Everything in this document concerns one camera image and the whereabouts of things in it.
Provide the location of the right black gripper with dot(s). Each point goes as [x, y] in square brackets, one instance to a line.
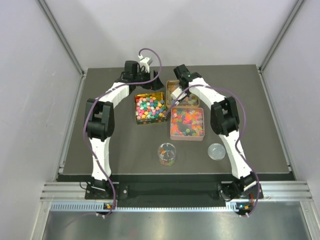
[188, 94]

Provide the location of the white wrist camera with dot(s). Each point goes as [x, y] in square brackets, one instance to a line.
[144, 63]
[177, 93]

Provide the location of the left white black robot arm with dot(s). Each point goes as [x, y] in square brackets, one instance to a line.
[99, 122]

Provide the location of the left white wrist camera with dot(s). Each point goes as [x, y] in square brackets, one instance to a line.
[144, 63]

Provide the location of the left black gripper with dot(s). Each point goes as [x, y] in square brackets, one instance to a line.
[152, 77]

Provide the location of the pink tin of bright gummies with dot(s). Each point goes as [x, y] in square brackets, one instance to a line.
[187, 124]

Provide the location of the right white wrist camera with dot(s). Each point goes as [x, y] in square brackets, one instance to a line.
[177, 93]

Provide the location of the clear round jar lid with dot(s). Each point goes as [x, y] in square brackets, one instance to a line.
[216, 151]

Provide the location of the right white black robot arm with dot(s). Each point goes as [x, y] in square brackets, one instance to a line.
[225, 122]

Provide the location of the gold tin of star candies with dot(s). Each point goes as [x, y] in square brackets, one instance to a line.
[150, 108]

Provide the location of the clear plastic jar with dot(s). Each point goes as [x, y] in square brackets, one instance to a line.
[167, 154]

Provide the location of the aluminium front rail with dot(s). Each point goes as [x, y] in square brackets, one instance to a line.
[70, 197]

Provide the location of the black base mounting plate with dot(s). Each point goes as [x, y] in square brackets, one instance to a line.
[213, 190]

